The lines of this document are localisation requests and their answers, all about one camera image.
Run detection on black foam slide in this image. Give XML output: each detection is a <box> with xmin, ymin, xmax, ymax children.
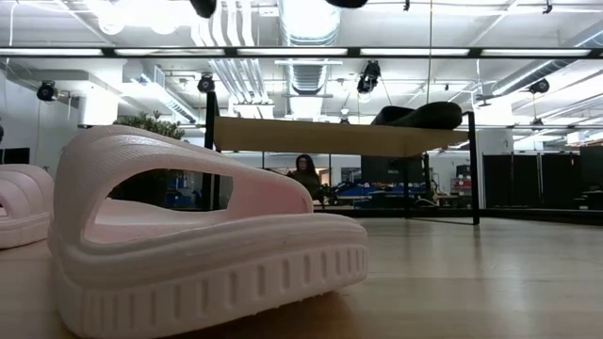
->
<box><xmin>370</xmin><ymin>101</ymin><xmax>464</xmax><ymax>131</ymax></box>

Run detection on pink foam slide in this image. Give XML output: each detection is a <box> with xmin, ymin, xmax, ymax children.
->
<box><xmin>0</xmin><ymin>164</ymin><xmax>56</xmax><ymax>250</ymax></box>
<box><xmin>46</xmin><ymin>124</ymin><xmax>370</xmax><ymax>339</ymax></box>

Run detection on person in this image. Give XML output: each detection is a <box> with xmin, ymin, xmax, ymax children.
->
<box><xmin>286</xmin><ymin>153</ymin><xmax>322</xmax><ymax>199</ymax></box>

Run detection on green potted plant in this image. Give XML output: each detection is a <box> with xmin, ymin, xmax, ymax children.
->
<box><xmin>111</xmin><ymin>110</ymin><xmax>189</xmax><ymax>212</ymax></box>

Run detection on stacked storage bins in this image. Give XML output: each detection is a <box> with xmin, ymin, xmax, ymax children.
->
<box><xmin>454</xmin><ymin>163</ymin><xmax>472</xmax><ymax>197</ymax></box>

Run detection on black partition cabinets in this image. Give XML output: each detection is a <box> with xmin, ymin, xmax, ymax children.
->
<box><xmin>482</xmin><ymin>153</ymin><xmax>581</xmax><ymax>211</ymax></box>

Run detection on dark monitor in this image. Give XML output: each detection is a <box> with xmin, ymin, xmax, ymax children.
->
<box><xmin>579</xmin><ymin>145</ymin><xmax>603</xmax><ymax>192</ymax></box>

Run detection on wooden shelf with black frame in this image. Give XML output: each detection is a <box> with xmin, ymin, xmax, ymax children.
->
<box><xmin>200</xmin><ymin>91</ymin><xmax>481</xmax><ymax>226</ymax></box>

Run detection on large dark wall screen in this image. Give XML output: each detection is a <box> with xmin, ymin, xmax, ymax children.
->
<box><xmin>360</xmin><ymin>154</ymin><xmax>428</xmax><ymax>186</ymax></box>

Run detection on black overhead camera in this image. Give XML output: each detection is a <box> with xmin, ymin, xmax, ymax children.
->
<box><xmin>356</xmin><ymin>59</ymin><xmax>382</xmax><ymax>94</ymax></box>

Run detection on black overhead frame beam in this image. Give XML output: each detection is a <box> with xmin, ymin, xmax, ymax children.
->
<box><xmin>0</xmin><ymin>45</ymin><xmax>603</xmax><ymax>60</ymax></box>

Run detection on silver ventilation duct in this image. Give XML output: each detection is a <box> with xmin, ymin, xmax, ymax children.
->
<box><xmin>277</xmin><ymin>0</ymin><xmax>344</xmax><ymax>47</ymax></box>

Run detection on black table frame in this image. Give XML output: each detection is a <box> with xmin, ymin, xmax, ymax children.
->
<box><xmin>313</xmin><ymin>206</ymin><xmax>603</xmax><ymax>226</ymax></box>

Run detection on small dark wall screen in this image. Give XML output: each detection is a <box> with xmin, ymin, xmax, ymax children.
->
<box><xmin>0</xmin><ymin>147</ymin><xmax>32</xmax><ymax>166</ymax></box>

